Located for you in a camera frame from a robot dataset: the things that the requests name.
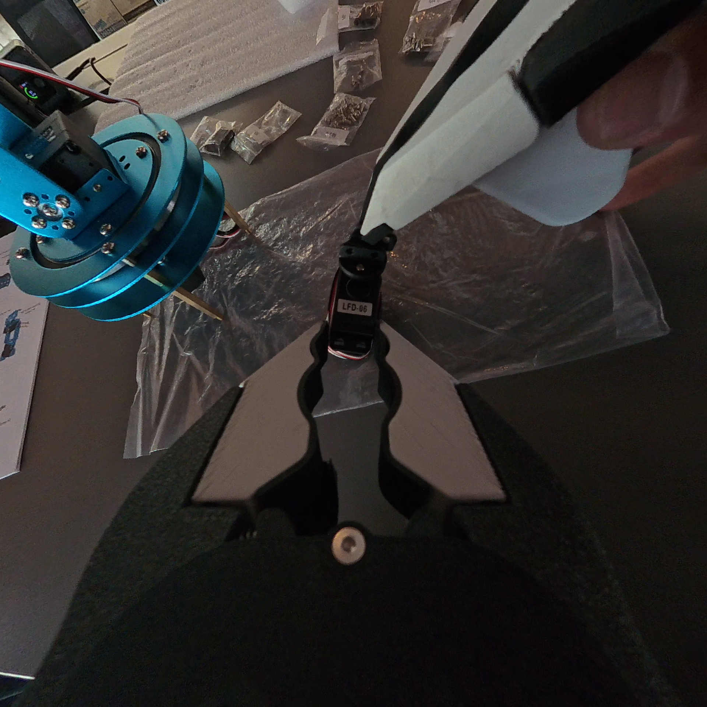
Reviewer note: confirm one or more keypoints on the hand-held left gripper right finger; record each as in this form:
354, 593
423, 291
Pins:
442, 442

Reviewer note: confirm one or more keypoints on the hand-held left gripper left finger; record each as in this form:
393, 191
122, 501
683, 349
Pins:
254, 442

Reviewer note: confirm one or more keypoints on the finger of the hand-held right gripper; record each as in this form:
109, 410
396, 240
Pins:
442, 149

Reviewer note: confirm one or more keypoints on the small black servo motor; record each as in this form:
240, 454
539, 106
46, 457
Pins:
353, 331

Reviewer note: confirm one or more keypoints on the blue toy robot arm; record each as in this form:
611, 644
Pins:
110, 182

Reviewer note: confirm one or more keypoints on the person's right hand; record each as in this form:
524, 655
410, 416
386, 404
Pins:
663, 99

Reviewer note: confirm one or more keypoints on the group of small screw bags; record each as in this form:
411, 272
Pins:
342, 116

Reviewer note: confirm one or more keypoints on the large clear plastic bag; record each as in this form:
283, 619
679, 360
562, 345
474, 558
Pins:
469, 287

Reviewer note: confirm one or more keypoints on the white foam sheet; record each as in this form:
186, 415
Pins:
221, 49

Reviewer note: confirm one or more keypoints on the printed instruction sheet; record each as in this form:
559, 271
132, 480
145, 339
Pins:
19, 359

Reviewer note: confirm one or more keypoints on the black power supply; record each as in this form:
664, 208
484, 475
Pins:
33, 83

